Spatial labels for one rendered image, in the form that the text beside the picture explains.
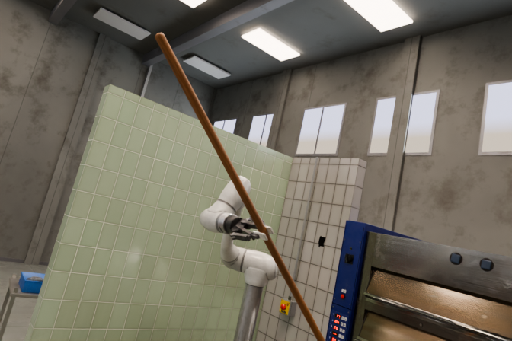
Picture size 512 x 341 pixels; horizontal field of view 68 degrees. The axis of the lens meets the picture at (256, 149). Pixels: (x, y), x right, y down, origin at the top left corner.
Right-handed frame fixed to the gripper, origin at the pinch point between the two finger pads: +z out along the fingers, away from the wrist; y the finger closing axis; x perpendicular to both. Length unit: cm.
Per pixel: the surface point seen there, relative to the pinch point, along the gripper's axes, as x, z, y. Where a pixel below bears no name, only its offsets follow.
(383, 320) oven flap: -118, -18, -55
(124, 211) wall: -1, -121, 10
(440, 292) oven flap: -102, 13, -73
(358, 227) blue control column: -81, -43, -90
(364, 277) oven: -103, -34, -69
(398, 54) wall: -125, -275, -596
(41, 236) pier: -187, -906, 18
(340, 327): -122, -44, -42
